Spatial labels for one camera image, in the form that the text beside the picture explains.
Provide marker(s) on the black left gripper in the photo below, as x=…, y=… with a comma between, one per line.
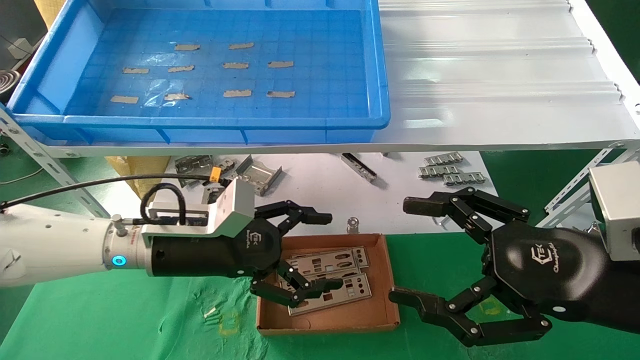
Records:
x=215, y=255

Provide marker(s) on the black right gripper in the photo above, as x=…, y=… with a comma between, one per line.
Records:
x=550, y=270

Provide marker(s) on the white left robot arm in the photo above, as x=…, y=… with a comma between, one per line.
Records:
x=60, y=245

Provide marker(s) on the brown cardboard box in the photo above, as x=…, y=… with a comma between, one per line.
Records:
x=340, y=322

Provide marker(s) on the blue plastic tray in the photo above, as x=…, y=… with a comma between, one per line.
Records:
x=325, y=30

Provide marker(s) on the small white floor box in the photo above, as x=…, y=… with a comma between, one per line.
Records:
x=20, y=47

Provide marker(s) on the tan cardboard sheet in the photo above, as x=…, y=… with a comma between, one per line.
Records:
x=47, y=10

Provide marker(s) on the small slotted metal strip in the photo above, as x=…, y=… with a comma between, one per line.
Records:
x=444, y=159
x=465, y=179
x=440, y=171

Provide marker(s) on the small white paper scrap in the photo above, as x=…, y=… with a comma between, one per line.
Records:
x=211, y=311

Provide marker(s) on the yellow paper bag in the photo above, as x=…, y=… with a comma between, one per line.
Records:
x=142, y=167

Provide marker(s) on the green table cloth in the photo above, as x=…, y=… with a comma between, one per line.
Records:
x=125, y=325

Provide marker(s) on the white metal shelf rack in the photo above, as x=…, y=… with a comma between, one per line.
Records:
x=500, y=75

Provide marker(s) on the clear plastic film scrap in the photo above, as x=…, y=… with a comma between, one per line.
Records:
x=157, y=90

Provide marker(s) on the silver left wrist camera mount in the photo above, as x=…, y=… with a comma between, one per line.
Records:
x=235, y=205

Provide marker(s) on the grey U-shaped metal bracket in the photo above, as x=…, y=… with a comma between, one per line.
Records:
x=260, y=176

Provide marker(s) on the long narrow metal bracket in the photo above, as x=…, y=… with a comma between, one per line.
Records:
x=360, y=167

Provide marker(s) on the flat grey metal bracket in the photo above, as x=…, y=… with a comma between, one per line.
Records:
x=207, y=196

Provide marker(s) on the small grey metal bracket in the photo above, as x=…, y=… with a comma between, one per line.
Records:
x=227, y=164

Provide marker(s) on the grey folded metal bracket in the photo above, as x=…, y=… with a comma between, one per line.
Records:
x=192, y=165

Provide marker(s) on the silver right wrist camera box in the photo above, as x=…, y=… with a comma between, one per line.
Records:
x=617, y=210

